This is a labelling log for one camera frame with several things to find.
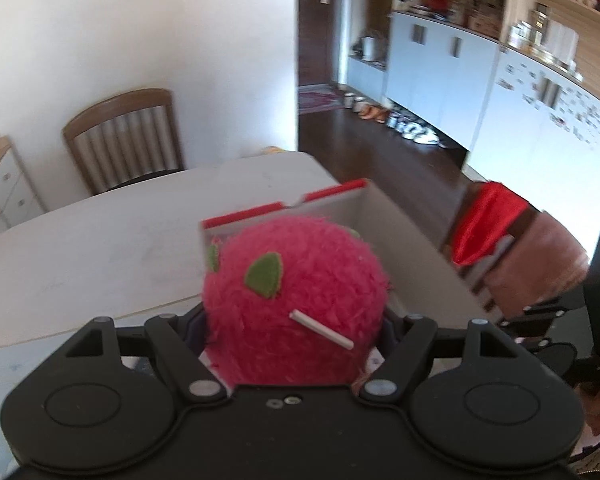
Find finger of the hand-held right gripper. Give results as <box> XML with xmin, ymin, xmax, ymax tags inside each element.
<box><xmin>522</xmin><ymin>291</ymin><xmax>588</xmax><ymax>321</ymax></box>
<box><xmin>500</xmin><ymin>317</ymin><xmax>549</xmax><ymax>349</ymax></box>

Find white drawer cabinet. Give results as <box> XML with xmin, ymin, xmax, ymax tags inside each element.
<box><xmin>0</xmin><ymin>132</ymin><xmax>46</xmax><ymax>241</ymax></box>

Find red cloth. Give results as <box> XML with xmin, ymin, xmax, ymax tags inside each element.
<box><xmin>450</xmin><ymin>181</ymin><xmax>531</xmax><ymax>266</ymax></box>

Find pale printed table mat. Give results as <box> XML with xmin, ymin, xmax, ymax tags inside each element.
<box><xmin>0</xmin><ymin>300</ymin><xmax>203</xmax><ymax>480</ymax></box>

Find pink plush strawberry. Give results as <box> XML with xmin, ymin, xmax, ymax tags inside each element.
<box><xmin>202</xmin><ymin>216</ymin><xmax>392</xmax><ymax>387</ymax></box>

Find person's right hand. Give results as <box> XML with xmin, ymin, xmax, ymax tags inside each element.
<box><xmin>577</xmin><ymin>385</ymin><xmax>600</xmax><ymax>449</ymax></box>

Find row of shoes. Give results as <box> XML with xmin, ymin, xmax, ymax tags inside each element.
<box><xmin>342</xmin><ymin>92</ymin><xmax>449</xmax><ymax>150</ymax></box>

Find glass jar with metal lid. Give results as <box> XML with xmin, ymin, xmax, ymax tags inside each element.
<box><xmin>530</xmin><ymin>5</ymin><xmax>551</xmax><ymax>44</ymax></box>

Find brown wooden door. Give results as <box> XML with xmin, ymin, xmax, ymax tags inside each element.
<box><xmin>298</xmin><ymin>0</ymin><xmax>342</xmax><ymax>89</ymax></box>

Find white fridge with magnets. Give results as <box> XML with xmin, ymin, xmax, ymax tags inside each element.
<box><xmin>464</xmin><ymin>47</ymin><xmax>600</xmax><ymax>252</ymax></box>

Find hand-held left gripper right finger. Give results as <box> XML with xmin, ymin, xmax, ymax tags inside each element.
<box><xmin>356</xmin><ymin>305</ymin><xmax>523</xmax><ymax>404</ymax></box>

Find dark wooden chair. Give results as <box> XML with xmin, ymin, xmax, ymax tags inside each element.
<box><xmin>442</xmin><ymin>180</ymin><xmax>548</xmax><ymax>323</ymax></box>

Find red patterned rug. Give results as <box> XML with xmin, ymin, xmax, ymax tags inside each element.
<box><xmin>298</xmin><ymin>85</ymin><xmax>351</xmax><ymax>116</ymax></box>

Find white storage cabinet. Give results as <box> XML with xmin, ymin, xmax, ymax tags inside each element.
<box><xmin>347</xmin><ymin>12</ymin><xmax>501</xmax><ymax>151</ymax></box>

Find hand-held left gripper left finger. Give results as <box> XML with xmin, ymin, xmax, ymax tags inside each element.
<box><xmin>64</xmin><ymin>304</ymin><xmax>231</xmax><ymax>404</ymax></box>

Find white red-edged cardboard box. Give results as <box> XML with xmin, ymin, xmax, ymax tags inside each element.
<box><xmin>198</xmin><ymin>178</ymin><xmax>503</xmax><ymax>376</ymax></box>

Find wooden slat-back chair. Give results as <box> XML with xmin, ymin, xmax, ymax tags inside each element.
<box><xmin>62</xmin><ymin>88</ymin><xmax>186</xmax><ymax>197</ymax></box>

